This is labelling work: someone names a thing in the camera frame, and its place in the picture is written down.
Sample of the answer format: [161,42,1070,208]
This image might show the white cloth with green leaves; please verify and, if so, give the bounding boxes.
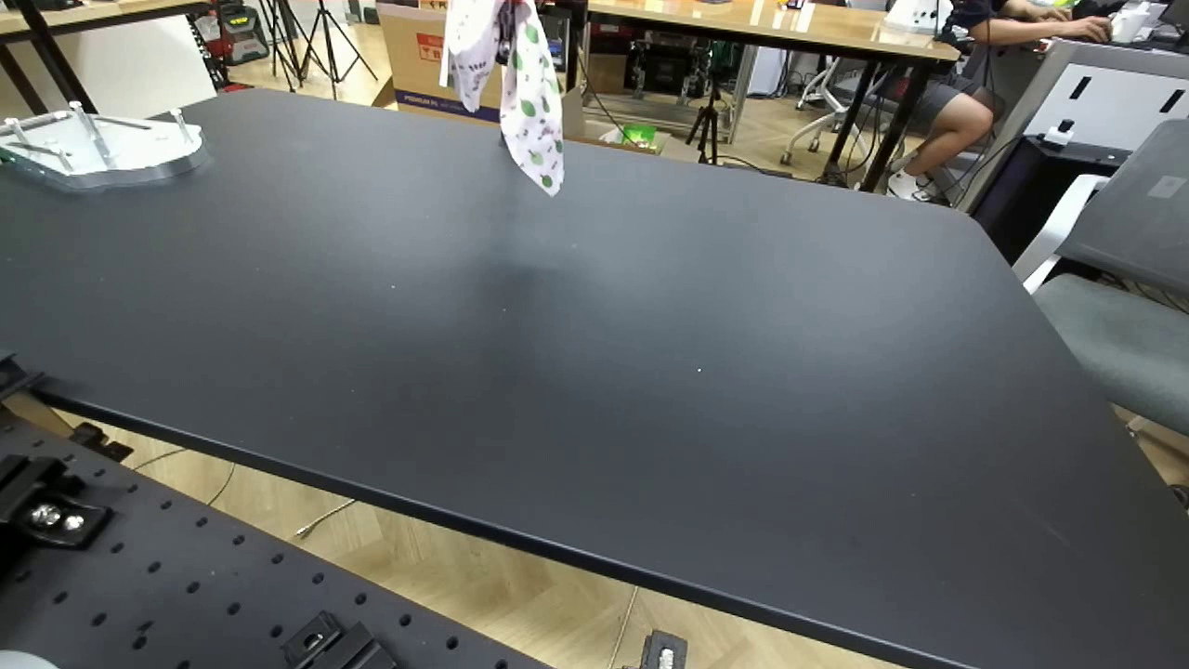
[435,0,572,202]

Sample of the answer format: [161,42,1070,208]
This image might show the green object on floor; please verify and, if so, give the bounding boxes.
[614,119,669,156]

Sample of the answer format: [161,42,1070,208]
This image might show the small black tripod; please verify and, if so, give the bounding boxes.
[682,83,734,166]

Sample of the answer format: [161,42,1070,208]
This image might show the brown cardboard box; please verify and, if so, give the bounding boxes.
[376,0,511,127]

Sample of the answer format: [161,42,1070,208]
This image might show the white office chair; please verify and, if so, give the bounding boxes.
[796,49,874,122]

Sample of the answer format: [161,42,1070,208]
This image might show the long wooden table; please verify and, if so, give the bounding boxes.
[583,0,965,194]

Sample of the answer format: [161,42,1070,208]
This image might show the tall black tripod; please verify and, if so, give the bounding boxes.
[260,0,381,94]

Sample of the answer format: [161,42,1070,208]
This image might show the seated person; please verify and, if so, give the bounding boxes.
[882,0,1111,208]

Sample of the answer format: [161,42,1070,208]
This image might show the black perforated mounting board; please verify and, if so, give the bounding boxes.
[0,408,548,669]

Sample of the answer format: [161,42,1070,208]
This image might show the black table edge clamp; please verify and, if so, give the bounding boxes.
[62,415,136,465]

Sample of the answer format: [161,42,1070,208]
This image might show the grey office chair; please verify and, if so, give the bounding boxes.
[1030,116,1189,439]

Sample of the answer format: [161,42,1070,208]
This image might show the white board panel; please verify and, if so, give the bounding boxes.
[51,10,223,122]

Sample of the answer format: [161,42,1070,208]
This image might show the grey slotted panel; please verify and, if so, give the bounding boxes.
[955,38,1189,267]

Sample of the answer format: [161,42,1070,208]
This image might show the wooden table with black leg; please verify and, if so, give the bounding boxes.
[0,0,217,119]

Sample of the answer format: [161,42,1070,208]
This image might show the white bag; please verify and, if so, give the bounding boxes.
[1102,0,1175,49]

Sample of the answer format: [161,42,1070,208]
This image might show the black square bracket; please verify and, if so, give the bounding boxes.
[278,605,400,669]

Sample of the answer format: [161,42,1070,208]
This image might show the black bracket with silver bolts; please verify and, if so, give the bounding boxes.
[0,449,117,556]

